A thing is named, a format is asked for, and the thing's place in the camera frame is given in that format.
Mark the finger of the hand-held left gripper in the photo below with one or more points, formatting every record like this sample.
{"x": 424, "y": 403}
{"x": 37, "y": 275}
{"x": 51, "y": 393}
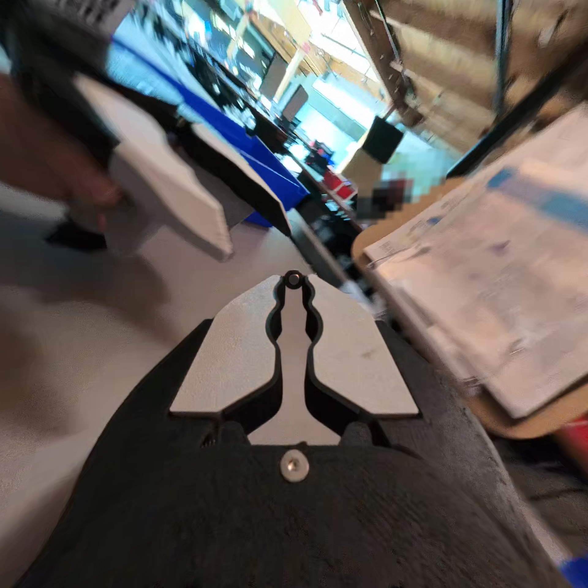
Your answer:
{"x": 229, "y": 169}
{"x": 160, "y": 183}

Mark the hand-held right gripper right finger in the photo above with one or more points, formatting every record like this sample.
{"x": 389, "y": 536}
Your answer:
{"x": 358, "y": 363}

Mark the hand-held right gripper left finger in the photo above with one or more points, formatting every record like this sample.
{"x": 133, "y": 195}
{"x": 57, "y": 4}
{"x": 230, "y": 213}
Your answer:
{"x": 225, "y": 358}

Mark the orange battery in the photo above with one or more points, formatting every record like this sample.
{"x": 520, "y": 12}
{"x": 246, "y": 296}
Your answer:
{"x": 292, "y": 279}

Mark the grey desk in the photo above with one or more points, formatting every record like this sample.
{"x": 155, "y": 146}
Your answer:
{"x": 69, "y": 367}

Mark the person's left hand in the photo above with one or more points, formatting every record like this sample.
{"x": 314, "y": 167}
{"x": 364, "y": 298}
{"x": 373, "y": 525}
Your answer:
{"x": 41, "y": 156}

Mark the blue plastic bin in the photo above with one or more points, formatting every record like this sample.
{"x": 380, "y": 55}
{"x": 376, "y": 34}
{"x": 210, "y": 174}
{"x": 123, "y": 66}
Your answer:
{"x": 257, "y": 156}

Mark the small red plastic bin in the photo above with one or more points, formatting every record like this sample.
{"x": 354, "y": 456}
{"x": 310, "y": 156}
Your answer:
{"x": 337, "y": 183}

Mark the black loudspeaker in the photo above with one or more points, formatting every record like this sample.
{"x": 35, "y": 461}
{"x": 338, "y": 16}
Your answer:
{"x": 382, "y": 140}

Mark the wooden document stand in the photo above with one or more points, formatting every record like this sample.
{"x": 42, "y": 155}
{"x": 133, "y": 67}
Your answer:
{"x": 519, "y": 422}

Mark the red box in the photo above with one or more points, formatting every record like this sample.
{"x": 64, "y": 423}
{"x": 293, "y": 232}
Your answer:
{"x": 574, "y": 441}

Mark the blue pad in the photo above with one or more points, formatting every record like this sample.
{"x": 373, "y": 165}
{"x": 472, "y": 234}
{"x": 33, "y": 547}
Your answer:
{"x": 576, "y": 574}

